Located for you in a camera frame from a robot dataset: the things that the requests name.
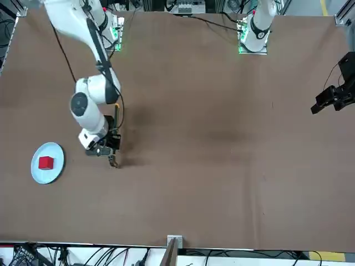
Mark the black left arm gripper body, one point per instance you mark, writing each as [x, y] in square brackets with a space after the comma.
[349, 66]

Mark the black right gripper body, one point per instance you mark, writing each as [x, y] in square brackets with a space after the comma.
[113, 141]

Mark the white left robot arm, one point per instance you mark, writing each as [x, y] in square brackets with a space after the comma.
[260, 25]

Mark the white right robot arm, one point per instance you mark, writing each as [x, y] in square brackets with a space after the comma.
[88, 116]

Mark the red wooden cube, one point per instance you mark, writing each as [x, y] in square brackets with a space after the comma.
[45, 163]

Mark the light blue round plate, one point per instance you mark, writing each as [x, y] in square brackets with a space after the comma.
[47, 176]

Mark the grey electrical unit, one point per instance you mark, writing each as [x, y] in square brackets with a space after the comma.
[185, 7]

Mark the aluminium frame profile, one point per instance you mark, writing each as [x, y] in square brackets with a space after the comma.
[344, 16]

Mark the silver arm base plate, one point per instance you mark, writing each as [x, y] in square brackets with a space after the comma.
[118, 33]
[252, 52]

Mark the silver metal table bracket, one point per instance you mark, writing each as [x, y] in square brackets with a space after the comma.
[178, 240]

